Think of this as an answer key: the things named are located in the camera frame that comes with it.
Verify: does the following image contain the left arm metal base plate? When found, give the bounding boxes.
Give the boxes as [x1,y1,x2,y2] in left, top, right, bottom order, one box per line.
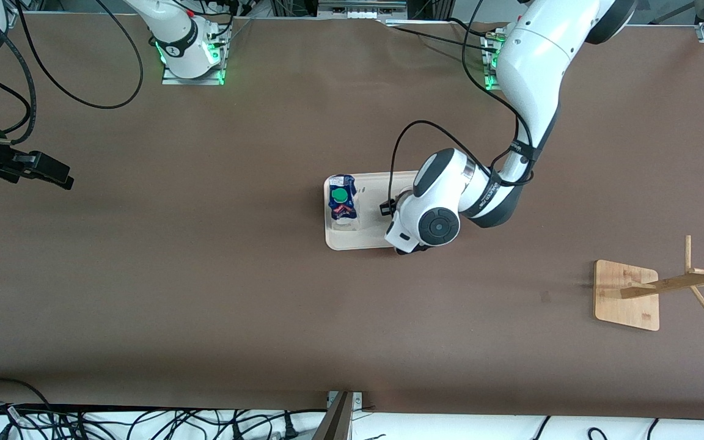
[482,34,512,92]

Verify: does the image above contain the aluminium profile post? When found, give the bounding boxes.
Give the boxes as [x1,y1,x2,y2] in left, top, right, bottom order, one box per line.
[312,391,363,440]

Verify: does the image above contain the cream rabbit print tray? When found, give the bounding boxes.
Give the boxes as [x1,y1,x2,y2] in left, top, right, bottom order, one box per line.
[324,170,421,251]

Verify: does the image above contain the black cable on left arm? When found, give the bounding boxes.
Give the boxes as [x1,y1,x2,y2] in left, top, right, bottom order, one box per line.
[389,0,539,208]

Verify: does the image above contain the grey metal box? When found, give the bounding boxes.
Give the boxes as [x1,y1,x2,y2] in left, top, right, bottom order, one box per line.
[317,0,409,20]

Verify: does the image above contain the blue white milk carton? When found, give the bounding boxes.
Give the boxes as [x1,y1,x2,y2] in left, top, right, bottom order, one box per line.
[328,174,360,232]

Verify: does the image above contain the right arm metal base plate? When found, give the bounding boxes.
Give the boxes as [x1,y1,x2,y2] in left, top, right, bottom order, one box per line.
[162,24,227,86]

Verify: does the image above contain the wooden mug rack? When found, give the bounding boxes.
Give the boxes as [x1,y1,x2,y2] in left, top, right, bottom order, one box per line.
[593,235,704,332]

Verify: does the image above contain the black cable to arm base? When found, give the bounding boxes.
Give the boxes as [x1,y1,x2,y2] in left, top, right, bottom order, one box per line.
[447,17,505,39]
[383,20,502,54]

